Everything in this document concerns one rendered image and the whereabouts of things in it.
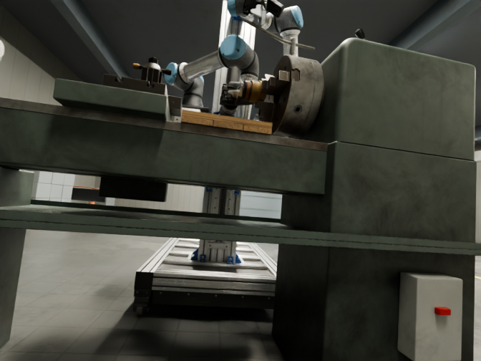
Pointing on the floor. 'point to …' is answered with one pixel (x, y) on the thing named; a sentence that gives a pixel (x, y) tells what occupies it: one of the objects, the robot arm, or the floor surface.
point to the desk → (90, 195)
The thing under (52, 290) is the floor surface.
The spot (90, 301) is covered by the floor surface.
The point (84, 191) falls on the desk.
